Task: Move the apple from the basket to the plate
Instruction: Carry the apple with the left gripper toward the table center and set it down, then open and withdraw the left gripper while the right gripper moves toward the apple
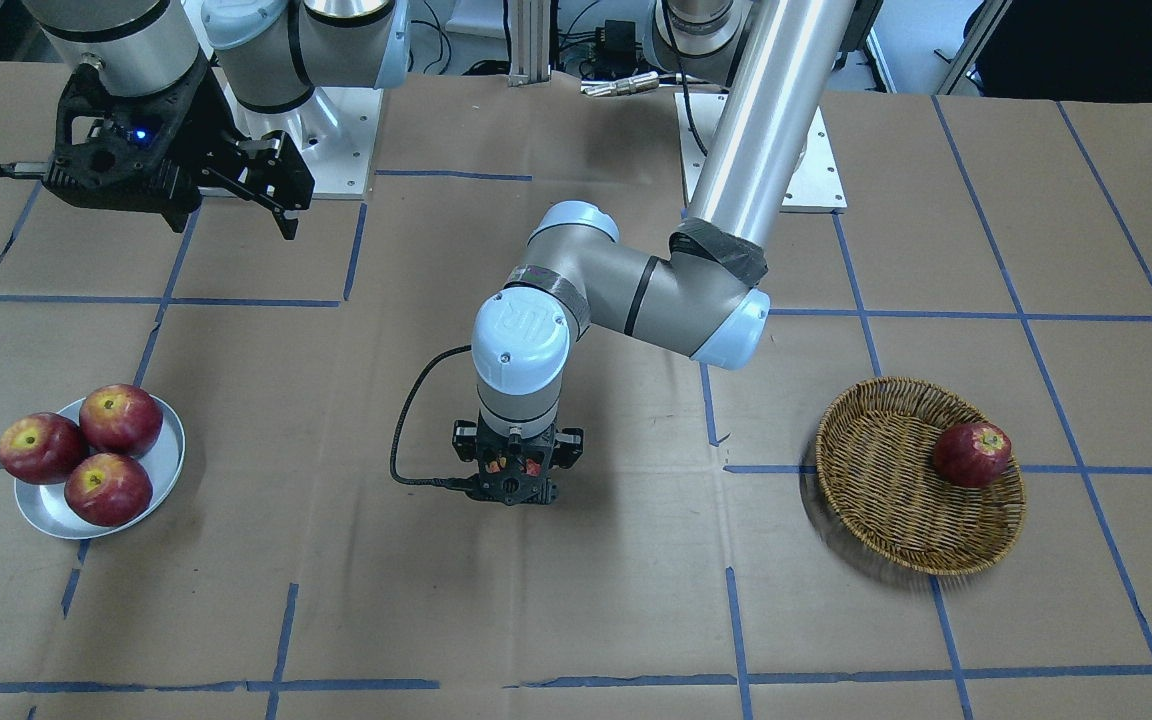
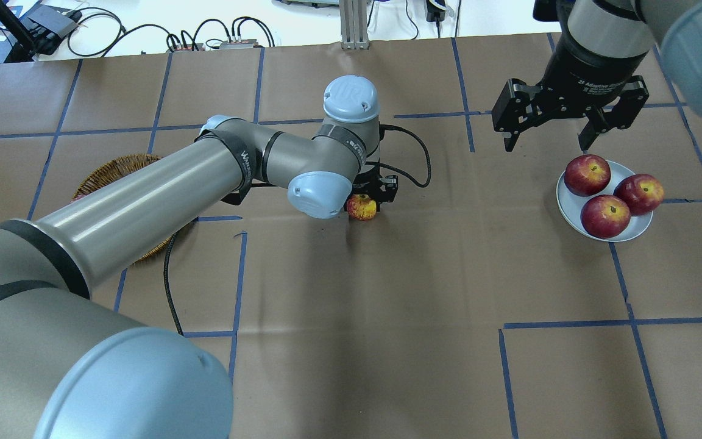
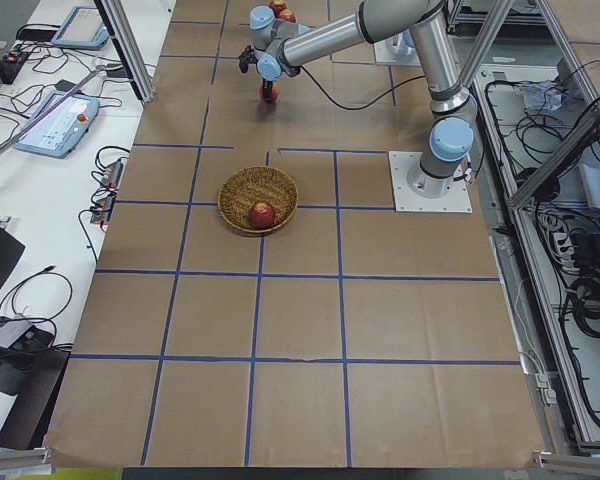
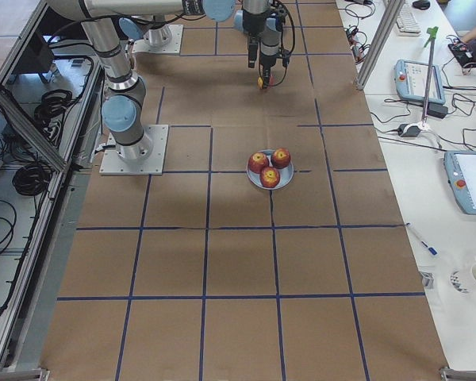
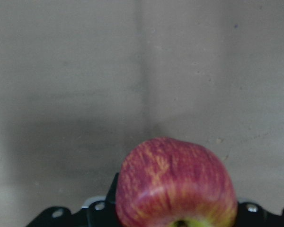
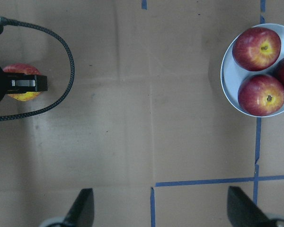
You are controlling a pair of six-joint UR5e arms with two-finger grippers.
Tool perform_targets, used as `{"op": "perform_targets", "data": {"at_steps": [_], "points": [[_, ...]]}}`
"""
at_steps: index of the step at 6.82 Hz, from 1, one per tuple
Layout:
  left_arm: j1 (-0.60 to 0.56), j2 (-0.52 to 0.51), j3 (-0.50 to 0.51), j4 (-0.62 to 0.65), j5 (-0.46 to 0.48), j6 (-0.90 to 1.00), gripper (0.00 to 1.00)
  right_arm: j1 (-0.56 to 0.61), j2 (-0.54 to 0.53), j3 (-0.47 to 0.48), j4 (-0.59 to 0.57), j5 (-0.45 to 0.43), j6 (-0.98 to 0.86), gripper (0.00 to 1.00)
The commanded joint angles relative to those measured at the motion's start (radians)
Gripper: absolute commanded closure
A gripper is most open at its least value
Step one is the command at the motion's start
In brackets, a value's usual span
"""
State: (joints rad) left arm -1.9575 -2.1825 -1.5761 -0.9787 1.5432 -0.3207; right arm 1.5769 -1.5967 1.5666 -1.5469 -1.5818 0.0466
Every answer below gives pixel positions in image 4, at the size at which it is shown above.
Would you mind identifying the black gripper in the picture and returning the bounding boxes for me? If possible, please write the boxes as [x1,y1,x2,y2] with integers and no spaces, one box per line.
[242,0,271,37]
[248,36,280,88]

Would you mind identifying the red yellow apple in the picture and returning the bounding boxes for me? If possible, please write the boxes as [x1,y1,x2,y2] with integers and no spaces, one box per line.
[257,76,274,90]

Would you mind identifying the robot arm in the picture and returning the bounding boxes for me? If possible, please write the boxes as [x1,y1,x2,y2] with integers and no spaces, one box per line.
[119,1,293,89]
[48,1,236,162]

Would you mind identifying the red apple on plate far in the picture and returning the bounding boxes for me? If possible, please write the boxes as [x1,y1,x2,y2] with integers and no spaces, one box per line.
[270,148,291,169]

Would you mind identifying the red apple on plate side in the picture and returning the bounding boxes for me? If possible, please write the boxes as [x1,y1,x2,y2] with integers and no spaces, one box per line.
[248,152,269,174]

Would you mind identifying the red apple on plate near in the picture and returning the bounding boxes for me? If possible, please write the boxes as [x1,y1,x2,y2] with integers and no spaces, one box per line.
[259,167,281,189]

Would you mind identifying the light blue plate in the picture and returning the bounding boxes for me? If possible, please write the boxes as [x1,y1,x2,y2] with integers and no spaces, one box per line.
[247,148,294,190]

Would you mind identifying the white keyboard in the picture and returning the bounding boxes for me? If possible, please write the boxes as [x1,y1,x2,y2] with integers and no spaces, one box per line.
[396,4,421,37]

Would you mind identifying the far teach pendant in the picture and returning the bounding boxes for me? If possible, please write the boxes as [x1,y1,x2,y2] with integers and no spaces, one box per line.
[394,60,446,105]

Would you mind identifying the teach pendant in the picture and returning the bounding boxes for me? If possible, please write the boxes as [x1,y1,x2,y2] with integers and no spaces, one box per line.
[443,151,476,215]
[394,60,446,105]

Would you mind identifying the black computer mouse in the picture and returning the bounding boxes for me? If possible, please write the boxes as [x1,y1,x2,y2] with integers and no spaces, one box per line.
[412,0,431,11]

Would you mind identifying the pink selfie stick stand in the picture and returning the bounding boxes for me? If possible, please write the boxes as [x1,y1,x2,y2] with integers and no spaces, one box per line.
[401,26,439,137]

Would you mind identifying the black power adapter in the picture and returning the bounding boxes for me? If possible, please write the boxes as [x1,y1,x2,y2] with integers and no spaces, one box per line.
[427,102,448,119]

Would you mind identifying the near teach pendant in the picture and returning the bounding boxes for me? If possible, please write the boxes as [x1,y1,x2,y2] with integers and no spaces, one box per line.
[443,151,476,215]

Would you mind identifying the blue white pen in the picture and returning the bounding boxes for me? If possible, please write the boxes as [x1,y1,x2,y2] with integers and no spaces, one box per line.
[405,222,438,256]

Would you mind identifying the patterned tape roll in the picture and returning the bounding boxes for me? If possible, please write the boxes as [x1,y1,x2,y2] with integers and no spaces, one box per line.
[450,271,470,294]

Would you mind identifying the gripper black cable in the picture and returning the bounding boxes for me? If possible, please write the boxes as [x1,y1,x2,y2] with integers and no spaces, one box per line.
[270,0,298,87]

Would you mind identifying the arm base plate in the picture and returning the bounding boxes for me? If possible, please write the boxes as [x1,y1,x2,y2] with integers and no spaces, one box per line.
[132,24,183,55]
[99,125,169,175]

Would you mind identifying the aluminium frame post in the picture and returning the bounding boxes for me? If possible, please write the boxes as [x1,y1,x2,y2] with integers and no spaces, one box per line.
[355,0,404,90]

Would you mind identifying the coiled black cables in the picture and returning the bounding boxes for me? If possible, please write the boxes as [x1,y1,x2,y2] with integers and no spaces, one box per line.
[33,89,76,128]

